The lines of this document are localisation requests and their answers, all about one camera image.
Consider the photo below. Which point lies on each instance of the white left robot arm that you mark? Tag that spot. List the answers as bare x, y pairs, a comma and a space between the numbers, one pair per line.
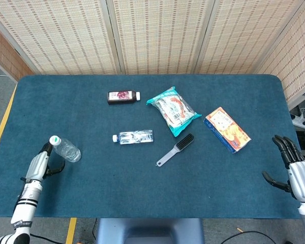
24, 211

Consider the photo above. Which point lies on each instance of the teal snack bag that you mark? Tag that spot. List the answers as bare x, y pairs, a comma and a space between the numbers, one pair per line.
174, 109

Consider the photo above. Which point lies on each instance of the dark juice bottle red label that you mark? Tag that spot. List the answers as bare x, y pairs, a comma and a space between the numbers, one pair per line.
120, 97

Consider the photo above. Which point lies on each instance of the woven bamboo screen panel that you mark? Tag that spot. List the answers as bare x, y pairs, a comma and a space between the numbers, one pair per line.
241, 35
61, 38
297, 63
5, 56
162, 35

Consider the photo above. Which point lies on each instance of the white power strip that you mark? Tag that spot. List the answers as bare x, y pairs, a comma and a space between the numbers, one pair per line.
301, 122

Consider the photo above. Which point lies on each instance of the blue table cloth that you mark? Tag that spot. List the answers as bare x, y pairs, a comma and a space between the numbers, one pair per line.
142, 185

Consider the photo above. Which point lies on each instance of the yellow floor tape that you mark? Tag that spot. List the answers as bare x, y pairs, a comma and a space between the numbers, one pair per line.
5, 114
71, 231

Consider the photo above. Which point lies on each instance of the clear bottle white cap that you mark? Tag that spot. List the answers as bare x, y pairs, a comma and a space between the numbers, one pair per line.
136, 137

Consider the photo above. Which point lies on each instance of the clear bottle green cap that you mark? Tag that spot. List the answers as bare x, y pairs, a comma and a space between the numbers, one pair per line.
67, 151

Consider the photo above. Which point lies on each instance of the orange blue cracker box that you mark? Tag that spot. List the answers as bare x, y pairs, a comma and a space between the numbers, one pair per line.
227, 129

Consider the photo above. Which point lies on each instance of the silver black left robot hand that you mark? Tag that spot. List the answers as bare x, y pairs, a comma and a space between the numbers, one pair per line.
36, 166

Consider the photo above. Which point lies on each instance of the grey brush black bristles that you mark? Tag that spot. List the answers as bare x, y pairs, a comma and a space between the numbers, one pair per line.
179, 147

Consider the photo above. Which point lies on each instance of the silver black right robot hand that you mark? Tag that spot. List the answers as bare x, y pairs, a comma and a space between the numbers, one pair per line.
303, 180

